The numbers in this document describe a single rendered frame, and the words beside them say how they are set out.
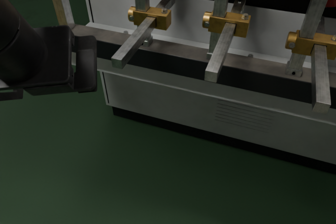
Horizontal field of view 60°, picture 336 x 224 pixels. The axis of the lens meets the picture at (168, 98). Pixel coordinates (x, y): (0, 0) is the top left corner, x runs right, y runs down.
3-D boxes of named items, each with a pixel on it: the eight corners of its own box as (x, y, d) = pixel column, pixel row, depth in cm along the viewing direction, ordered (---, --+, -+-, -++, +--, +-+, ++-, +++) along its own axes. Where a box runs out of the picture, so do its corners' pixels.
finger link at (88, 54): (58, 67, 40) (24, 30, 31) (109, 62, 40) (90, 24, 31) (56, 114, 38) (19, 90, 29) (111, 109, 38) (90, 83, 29)
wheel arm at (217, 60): (216, 85, 70) (218, 71, 67) (202, 82, 71) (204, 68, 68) (244, 9, 100) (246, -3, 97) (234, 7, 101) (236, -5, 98)
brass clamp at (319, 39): (334, 61, 81) (341, 46, 78) (284, 52, 84) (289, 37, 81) (333, 50, 85) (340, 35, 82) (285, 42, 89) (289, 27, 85)
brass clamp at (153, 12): (165, 31, 93) (165, 17, 90) (127, 24, 97) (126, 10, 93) (172, 23, 98) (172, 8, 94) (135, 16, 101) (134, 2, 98)
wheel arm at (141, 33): (123, 72, 77) (121, 58, 75) (112, 69, 78) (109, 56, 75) (175, 4, 108) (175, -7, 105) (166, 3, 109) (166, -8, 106)
